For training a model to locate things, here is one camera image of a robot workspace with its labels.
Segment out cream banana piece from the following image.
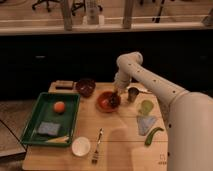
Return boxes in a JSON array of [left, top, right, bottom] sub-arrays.
[[45, 136, 69, 143]]

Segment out red bowl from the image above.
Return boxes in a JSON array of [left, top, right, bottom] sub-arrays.
[[96, 91, 121, 113]]

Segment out dark purple grapes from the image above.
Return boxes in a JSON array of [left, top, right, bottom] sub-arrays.
[[108, 96, 120, 107]]

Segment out white spoon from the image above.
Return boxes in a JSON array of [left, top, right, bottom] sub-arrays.
[[126, 86, 152, 94]]

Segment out office chair base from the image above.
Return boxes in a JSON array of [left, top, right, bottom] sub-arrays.
[[31, 0, 60, 12]]

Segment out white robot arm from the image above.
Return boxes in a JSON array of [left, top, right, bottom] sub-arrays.
[[114, 52, 213, 171]]

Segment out metal cup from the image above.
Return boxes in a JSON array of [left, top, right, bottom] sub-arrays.
[[127, 87, 139, 103]]

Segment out blue sponge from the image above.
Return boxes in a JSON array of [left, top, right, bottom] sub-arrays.
[[37, 122, 61, 136]]

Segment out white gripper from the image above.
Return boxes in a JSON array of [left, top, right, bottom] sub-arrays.
[[113, 71, 131, 99]]

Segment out green chili pepper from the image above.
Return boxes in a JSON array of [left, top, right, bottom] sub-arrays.
[[144, 127, 164, 147]]

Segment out green plastic tray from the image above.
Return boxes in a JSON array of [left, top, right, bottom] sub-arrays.
[[21, 92, 80, 147]]

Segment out brown wooden block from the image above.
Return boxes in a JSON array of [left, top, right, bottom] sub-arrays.
[[55, 80, 74, 90]]

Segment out dark brown bowl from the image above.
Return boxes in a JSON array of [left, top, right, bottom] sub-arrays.
[[75, 78, 96, 97]]

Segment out orange fruit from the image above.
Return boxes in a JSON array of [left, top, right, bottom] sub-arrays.
[[53, 101, 65, 114]]

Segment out metal fork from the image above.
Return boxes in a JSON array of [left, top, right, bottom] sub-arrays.
[[91, 128, 103, 164]]

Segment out blue folded cloth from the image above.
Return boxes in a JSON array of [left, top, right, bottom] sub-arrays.
[[137, 116, 157, 136]]

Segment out green plastic cup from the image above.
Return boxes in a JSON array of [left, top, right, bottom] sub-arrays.
[[139, 100, 154, 116]]

